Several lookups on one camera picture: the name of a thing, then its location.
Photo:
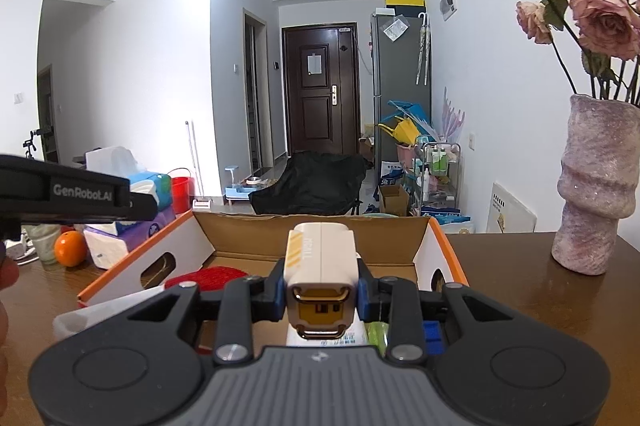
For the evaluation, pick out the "grey tape roll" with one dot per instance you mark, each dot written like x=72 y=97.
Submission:
x=74 y=322

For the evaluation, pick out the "glass cup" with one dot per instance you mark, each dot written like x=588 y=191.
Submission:
x=43 y=238

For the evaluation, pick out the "cream cube charger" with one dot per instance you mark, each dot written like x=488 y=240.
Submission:
x=321 y=275

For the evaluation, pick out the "clear jar white pellets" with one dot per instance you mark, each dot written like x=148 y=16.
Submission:
x=355 y=335

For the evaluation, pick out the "black bag on floor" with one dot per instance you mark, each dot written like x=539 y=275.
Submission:
x=314 y=183

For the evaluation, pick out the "red white lint brush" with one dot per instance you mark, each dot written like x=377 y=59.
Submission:
x=208 y=279

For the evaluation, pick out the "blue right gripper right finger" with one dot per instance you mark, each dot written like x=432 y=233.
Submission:
x=388 y=298

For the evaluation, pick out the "orange fruit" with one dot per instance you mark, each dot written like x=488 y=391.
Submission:
x=70 y=249

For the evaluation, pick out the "purple tissue pack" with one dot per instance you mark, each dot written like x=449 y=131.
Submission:
x=108 y=244

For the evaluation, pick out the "grey refrigerator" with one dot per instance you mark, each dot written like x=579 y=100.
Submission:
x=395 y=58

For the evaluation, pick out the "green spray bottle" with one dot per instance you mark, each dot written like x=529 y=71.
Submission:
x=377 y=335

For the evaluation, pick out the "wire trolley rack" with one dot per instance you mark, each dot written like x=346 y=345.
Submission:
x=436 y=171

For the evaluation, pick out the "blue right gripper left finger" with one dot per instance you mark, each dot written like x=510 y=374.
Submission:
x=255 y=299

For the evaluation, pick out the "blue tissue pack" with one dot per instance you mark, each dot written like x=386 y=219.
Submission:
x=157 y=185

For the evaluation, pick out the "pink textured vase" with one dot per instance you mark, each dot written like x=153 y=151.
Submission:
x=598 y=182

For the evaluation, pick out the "dark brown door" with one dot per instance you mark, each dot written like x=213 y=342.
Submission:
x=321 y=88

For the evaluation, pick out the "person's hand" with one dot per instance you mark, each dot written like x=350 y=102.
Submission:
x=8 y=276

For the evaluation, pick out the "red cardboard box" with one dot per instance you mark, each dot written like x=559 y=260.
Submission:
x=414 y=248

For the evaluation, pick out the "blue jar lid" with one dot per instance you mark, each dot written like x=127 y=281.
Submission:
x=434 y=340

